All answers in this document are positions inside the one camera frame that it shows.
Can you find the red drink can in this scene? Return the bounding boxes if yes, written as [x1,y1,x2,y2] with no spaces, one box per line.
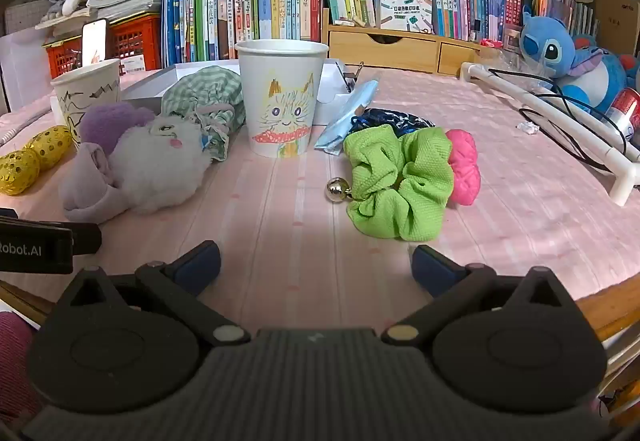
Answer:
[604,87,640,142]

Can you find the white printed carton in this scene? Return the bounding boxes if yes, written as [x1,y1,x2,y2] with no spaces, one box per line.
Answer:
[374,0,435,34]

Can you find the black binder clip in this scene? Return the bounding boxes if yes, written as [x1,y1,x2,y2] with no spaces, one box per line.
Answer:
[341,62,364,92]

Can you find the dark blue patterned pouch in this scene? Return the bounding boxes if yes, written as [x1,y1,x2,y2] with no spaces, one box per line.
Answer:
[350,108,436,139]

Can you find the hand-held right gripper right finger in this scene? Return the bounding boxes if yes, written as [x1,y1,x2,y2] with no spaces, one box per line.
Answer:
[381,245,576,346]

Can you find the black cable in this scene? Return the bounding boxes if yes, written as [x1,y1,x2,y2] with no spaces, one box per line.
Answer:
[487,68,630,168]

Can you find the white cable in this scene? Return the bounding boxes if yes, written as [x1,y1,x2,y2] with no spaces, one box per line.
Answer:
[0,108,53,142]

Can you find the white fluffy plush toy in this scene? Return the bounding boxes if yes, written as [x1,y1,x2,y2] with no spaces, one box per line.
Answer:
[112,116,212,214]

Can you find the blue alien plush toy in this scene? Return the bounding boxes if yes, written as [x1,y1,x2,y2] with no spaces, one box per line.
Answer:
[519,6,630,116]

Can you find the silver bell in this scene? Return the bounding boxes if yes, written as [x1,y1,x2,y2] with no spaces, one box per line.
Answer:
[325,177,351,204]

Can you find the row of tall picture books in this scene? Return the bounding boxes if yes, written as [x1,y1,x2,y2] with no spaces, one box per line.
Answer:
[162,0,323,65]

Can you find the white storage box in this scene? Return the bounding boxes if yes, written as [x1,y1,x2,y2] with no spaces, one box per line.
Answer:
[120,61,353,124]

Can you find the magenta clothing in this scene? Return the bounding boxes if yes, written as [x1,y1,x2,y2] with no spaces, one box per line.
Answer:
[0,311,43,422]

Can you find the clear plastic bag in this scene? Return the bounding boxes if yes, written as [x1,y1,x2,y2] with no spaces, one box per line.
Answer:
[499,47,557,88]

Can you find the smartphone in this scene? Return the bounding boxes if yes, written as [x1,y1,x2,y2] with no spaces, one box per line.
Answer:
[80,18,108,69]

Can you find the cardboard box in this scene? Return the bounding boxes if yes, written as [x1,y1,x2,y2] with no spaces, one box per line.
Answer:
[594,0,640,58]

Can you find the lavender cloth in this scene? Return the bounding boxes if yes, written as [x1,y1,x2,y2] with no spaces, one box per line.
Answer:
[59,143,126,224]

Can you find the red plastic crate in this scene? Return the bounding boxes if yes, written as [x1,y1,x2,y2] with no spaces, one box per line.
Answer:
[42,13,163,79]

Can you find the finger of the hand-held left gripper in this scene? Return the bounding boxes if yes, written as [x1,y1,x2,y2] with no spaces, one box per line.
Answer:
[70,223,102,256]

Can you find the pink striped tablecloth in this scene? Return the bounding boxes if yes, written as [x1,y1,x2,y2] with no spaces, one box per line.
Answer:
[0,63,640,337]

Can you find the paper cup with cat drawing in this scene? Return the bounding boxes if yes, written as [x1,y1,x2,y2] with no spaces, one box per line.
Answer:
[235,40,329,159]

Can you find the white pipe frame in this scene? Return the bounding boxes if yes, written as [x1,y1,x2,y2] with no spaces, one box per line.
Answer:
[460,62,640,206]

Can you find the purple fluffy plush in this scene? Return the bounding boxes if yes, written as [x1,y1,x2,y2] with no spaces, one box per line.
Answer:
[80,102,156,156]

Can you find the pink scrunchie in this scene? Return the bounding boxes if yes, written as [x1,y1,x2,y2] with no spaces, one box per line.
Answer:
[445,129,482,206]

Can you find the light blue face mask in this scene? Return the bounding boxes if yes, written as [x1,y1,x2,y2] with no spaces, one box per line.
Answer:
[314,80,379,154]

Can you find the paper cup with yellow drawing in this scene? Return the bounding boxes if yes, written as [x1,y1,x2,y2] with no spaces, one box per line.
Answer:
[50,58,122,149]

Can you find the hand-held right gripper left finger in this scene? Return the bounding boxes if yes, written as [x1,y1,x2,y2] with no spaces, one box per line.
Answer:
[60,241,251,347]

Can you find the wooden drawer organiser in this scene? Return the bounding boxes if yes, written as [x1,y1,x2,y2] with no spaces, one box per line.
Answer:
[322,8,501,75]

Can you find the green scrunchie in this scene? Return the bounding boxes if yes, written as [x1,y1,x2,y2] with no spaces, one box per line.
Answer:
[343,126,455,242]

